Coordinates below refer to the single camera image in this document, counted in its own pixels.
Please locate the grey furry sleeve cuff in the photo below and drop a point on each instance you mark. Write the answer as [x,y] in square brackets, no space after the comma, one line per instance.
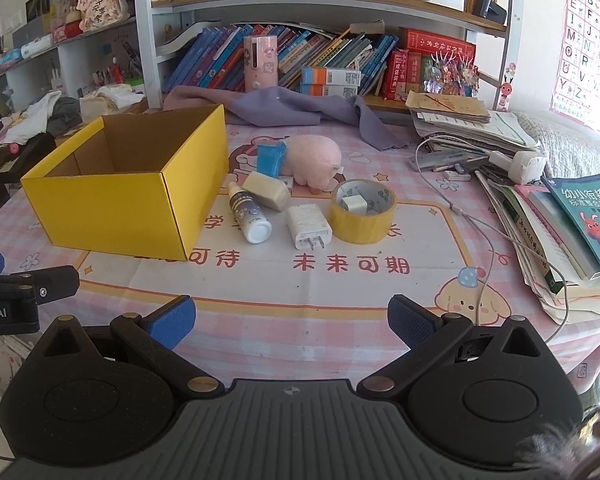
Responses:
[555,447]

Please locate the cream fabric bag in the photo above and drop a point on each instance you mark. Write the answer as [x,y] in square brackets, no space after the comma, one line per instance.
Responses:
[110,102]

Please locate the red boxed book set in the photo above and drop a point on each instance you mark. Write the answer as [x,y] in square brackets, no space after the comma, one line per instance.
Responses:
[405,75]

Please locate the white charger plug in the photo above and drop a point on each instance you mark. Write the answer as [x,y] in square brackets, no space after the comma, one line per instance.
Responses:
[305,225]

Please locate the shiny colourful trinket bundle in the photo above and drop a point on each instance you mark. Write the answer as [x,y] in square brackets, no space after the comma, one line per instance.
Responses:
[455,75]

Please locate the pink checked tablecloth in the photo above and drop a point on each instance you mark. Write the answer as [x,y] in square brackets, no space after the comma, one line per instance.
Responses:
[300,285]

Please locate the pile of textbooks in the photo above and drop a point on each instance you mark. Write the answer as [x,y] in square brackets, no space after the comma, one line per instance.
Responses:
[530,240]

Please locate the pile of clothes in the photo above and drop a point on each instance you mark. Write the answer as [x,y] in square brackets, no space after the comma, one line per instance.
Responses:
[45,112]

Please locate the purple cloth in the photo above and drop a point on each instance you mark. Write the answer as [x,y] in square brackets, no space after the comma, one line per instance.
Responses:
[290,105]

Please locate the white quilted blanket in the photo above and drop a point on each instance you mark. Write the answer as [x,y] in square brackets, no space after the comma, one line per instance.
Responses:
[570,145]

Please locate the small white charger cube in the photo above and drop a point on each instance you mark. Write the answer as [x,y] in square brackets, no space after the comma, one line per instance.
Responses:
[352,205]

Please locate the brown envelope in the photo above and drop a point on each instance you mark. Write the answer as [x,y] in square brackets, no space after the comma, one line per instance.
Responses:
[445,105]

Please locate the alphabet wall poster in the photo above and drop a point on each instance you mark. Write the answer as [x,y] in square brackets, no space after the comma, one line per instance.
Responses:
[585,40]

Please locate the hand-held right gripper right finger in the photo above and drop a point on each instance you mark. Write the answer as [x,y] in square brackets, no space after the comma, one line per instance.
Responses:
[410,320]

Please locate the beige block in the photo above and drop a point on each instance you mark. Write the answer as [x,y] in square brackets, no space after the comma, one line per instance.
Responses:
[267,191]

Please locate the white shelf unit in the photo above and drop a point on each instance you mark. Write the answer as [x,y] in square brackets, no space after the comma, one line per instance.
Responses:
[70,60]

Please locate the white power adapter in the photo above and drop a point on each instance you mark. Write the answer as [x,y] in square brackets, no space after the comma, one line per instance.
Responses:
[522,167]

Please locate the pink cylinder device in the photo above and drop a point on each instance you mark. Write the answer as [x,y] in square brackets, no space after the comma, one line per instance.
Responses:
[260,65]

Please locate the teal workbook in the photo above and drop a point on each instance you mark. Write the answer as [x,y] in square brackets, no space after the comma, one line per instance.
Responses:
[590,220]

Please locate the pink figure ornament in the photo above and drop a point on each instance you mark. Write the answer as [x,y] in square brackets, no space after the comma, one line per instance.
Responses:
[102,2]

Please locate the orange blue white carton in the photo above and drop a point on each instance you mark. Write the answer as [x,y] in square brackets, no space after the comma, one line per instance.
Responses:
[330,91]
[330,75]

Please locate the black box device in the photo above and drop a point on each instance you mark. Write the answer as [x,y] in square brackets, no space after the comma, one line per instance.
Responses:
[490,7]

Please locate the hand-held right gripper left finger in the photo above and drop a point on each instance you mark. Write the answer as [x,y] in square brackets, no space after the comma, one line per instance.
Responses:
[172,320]

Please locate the white frame bookshelf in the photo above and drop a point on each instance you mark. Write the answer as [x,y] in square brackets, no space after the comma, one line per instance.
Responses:
[145,35]

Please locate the row of blue books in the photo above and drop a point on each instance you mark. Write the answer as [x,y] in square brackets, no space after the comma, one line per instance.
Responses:
[210,60]

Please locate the pink plush toy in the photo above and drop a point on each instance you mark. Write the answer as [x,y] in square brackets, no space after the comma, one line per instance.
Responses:
[315,160]

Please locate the yellow cardboard box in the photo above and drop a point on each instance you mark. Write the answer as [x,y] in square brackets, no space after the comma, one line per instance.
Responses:
[105,210]

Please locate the blue tube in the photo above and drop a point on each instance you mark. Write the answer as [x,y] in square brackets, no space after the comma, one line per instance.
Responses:
[271,160]

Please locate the white spray bottle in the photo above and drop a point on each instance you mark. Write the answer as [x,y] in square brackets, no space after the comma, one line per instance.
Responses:
[252,220]

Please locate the grey flat case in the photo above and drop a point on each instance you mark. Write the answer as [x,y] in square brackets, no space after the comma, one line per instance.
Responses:
[445,160]

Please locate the yellow tape roll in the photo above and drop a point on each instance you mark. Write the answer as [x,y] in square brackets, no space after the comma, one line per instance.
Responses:
[360,225]

